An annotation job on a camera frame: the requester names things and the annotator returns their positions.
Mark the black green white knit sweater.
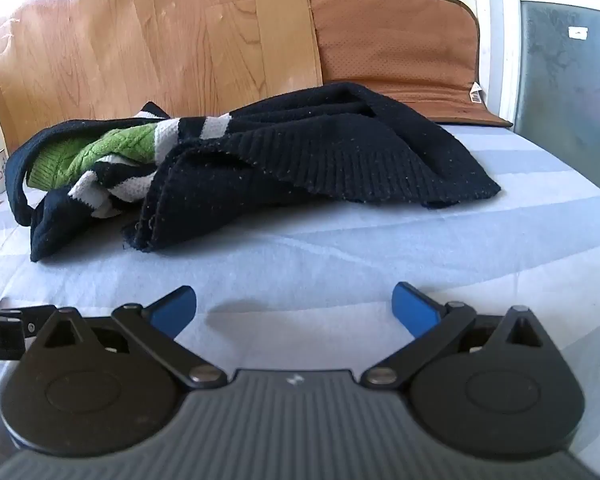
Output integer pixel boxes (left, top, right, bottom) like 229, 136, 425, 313
5, 81, 502, 263

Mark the frosted glass door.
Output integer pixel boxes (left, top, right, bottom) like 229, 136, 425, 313
512, 0, 600, 167

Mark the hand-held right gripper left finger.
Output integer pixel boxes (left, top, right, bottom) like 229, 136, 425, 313
41, 285, 229, 392

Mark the wood-pattern vinyl sheet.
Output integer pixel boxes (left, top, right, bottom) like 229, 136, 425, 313
0, 0, 324, 155

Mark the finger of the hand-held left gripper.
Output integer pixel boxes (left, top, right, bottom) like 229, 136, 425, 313
0, 306, 57, 338

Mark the brown padded seat cushion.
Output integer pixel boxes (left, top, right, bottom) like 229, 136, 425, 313
307, 0, 515, 128

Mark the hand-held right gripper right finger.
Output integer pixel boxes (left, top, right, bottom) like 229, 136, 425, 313
362, 282, 549, 391

